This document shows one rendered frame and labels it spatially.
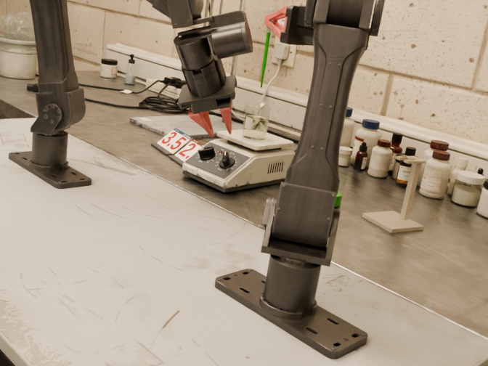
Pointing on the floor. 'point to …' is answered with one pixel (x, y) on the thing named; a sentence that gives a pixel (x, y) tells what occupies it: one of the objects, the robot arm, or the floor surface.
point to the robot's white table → (168, 279)
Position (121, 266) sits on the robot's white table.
